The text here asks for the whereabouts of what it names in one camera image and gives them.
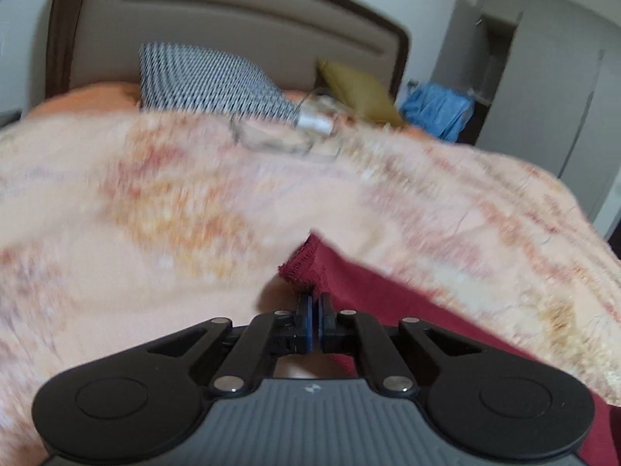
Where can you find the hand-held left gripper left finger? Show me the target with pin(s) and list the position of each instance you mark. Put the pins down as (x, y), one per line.
(305, 323)

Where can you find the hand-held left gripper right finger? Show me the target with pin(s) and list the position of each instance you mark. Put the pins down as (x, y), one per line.
(321, 323)

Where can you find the dark red knit garment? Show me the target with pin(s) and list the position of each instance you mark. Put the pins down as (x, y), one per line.
(383, 301)

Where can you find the floral peach blanket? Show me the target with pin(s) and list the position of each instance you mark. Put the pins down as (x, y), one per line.
(160, 213)

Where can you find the mustard yellow pillow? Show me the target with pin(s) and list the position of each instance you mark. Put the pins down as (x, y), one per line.
(359, 94)

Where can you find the blue cloth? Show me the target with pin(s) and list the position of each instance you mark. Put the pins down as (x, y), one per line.
(434, 109)

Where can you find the black white checkered pillow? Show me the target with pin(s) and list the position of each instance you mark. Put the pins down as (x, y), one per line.
(208, 82)

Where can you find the orange bed sheet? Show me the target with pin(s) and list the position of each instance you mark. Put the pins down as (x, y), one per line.
(87, 97)

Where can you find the white wardrobe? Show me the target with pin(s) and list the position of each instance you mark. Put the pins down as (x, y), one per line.
(543, 82)

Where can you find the beige padded headboard brown frame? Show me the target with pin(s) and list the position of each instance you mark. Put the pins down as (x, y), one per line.
(233, 24)

